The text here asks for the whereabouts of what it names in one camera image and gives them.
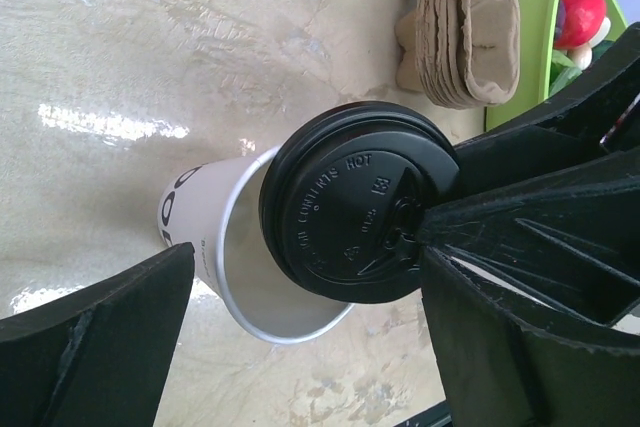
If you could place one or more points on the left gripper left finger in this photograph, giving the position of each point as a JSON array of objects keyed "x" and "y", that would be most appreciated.
[{"x": 99, "y": 356}]

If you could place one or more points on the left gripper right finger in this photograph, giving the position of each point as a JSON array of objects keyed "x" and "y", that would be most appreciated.
[{"x": 525, "y": 275}]

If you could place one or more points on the white paper coffee cup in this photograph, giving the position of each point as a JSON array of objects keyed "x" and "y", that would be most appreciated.
[{"x": 215, "y": 207}]

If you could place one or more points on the black plastic cup lid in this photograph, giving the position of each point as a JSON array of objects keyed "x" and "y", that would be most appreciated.
[{"x": 342, "y": 200}]

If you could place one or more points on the white mushroom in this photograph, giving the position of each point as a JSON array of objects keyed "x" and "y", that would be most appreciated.
[{"x": 582, "y": 56}]

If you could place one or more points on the stack of cardboard carriers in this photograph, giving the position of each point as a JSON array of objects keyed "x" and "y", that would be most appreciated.
[{"x": 461, "y": 54}]

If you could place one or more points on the red apple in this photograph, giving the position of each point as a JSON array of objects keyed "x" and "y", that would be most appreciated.
[{"x": 577, "y": 22}]

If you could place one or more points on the green plastic bin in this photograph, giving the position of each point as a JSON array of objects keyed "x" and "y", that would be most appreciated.
[{"x": 537, "y": 21}]

